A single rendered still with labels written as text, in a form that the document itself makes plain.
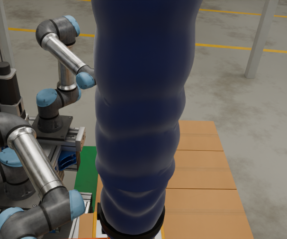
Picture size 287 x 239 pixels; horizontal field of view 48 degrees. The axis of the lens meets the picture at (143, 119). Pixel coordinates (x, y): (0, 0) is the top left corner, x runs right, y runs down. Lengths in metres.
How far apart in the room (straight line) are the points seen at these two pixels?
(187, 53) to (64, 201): 0.50
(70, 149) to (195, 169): 0.98
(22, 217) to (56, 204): 0.09
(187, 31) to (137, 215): 0.57
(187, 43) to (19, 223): 0.59
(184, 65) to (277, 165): 2.98
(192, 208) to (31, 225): 1.50
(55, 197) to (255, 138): 3.15
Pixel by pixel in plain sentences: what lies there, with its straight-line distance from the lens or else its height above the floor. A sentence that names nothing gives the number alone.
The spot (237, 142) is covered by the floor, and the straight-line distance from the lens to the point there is 3.71.
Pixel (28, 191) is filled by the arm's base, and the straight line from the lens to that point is 1.64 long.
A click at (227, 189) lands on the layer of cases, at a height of 0.54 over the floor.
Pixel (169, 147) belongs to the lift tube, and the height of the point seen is 1.73.
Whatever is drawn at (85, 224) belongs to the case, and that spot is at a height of 0.95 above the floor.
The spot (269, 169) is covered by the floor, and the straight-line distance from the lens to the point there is 3.53.
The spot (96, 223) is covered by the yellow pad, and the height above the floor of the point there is 1.14.
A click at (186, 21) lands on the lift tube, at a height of 2.06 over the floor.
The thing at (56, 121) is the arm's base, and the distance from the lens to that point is 1.96.
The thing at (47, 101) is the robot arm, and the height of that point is 1.25.
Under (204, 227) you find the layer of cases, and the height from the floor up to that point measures 0.54.
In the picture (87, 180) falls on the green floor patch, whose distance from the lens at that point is 3.08.
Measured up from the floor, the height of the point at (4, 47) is 0.33.
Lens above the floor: 2.28
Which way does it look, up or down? 37 degrees down
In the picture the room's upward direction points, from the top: 5 degrees clockwise
